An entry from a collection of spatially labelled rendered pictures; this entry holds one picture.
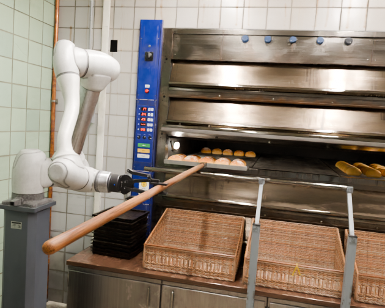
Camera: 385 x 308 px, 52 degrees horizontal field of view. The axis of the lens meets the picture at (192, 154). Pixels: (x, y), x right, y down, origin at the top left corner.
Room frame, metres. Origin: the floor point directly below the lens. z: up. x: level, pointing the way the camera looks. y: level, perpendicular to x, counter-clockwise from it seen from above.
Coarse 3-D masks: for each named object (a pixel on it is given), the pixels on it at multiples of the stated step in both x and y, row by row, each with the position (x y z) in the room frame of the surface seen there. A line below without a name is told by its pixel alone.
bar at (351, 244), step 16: (208, 176) 2.31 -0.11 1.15; (224, 176) 2.29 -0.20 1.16; (240, 176) 2.27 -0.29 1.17; (352, 192) 2.13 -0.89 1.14; (352, 208) 2.06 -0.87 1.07; (256, 224) 2.03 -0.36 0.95; (352, 224) 1.99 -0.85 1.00; (256, 240) 2.02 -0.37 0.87; (352, 240) 1.92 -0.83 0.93; (256, 256) 2.02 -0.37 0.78; (352, 256) 1.92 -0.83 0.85; (256, 272) 2.02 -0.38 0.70; (352, 272) 1.92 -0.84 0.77
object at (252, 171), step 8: (208, 168) 2.69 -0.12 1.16; (216, 168) 2.68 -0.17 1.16; (248, 168) 2.64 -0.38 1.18; (256, 168) 2.67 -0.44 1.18; (272, 176) 2.60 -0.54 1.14; (280, 176) 2.58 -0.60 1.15; (288, 176) 2.57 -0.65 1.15; (296, 176) 2.56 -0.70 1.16; (304, 176) 2.55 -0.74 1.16; (312, 176) 2.54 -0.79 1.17; (320, 176) 2.53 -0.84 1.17; (328, 176) 2.52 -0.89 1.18; (336, 176) 2.52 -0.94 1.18; (360, 184) 2.48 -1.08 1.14; (368, 184) 2.47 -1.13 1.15; (376, 184) 2.46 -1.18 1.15; (384, 184) 2.45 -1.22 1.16
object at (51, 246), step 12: (192, 168) 2.17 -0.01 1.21; (168, 180) 1.68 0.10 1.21; (180, 180) 1.86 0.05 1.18; (144, 192) 1.37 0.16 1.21; (156, 192) 1.47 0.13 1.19; (120, 204) 1.16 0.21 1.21; (132, 204) 1.22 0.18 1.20; (96, 216) 1.00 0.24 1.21; (108, 216) 1.04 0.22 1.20; (72, 228) 0.89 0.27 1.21; (84, 228) 0.91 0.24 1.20; (96, 228) 0.97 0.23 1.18; (48, 240) 0.79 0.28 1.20; (60, 240) 0.81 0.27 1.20; (72, 240) 0.85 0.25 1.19; (48, 252) 0.78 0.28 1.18
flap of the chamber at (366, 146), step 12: (168, 132) 2.65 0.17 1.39; (180, 132) 2.59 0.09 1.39; (192, 132) 2.57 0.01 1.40; (204, 132) 2.55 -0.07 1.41; (216, 132) 2.53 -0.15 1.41; (228, 132) 2.52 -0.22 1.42; (288, 144) 2.61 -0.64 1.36; (300, 144) 2.55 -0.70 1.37; (312, 144) 2.50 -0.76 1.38; (324, 144) 2.45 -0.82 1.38; (336, 144) 2.40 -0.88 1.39; (348, 144) 2.36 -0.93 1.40; (360, 144) 2.35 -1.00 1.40; (372, 144) 2.33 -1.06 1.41; (384, 144) 2.32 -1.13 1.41
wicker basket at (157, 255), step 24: (168, 216) 2.69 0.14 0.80; (192, 216) 2.67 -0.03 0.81; (216, 216) 2.64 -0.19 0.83; (240, 216) 2.60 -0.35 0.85; (168, 240) 2.65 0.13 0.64; (192, 240) 2.62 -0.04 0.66; (216, 240) 2.59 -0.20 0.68; (240, 240) 2.35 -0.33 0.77; (144, 264) 2.26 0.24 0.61; (168, 264) 2.23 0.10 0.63; (192, 264) 2.20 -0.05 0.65; (216, 264) 2.39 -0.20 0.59
